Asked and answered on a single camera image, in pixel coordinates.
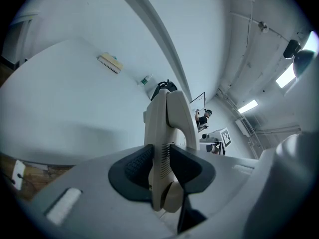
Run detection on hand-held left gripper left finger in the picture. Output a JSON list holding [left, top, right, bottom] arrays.
[[24, 144, 172, 239]]

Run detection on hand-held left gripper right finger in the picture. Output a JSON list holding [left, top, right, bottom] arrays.
[[170, 144, 260, 239]]

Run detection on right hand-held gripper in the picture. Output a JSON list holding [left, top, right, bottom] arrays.
[[200, 127, 232, 149]]

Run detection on white ceiling air conditioner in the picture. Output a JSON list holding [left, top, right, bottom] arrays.
[[235, 117, 255, 136]]

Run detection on ceiling light panel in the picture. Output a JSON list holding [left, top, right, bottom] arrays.
[[238, 99, 259, 114], [275, 63, 297, 89]]

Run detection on whiteboard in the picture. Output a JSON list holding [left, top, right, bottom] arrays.
[[189, 92, 206, 109]]

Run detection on person's grey shirt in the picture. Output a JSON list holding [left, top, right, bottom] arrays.
[[249, 66, 319, 239]]

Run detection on white power strip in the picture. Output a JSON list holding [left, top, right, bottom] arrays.
[[11, 159, 26, 191]]

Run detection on clear plastic water bottle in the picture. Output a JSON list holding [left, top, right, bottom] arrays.
[[138, 73, 153, 86]]

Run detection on tan book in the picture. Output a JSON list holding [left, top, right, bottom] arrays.
[[97, 52, 124, 74]]

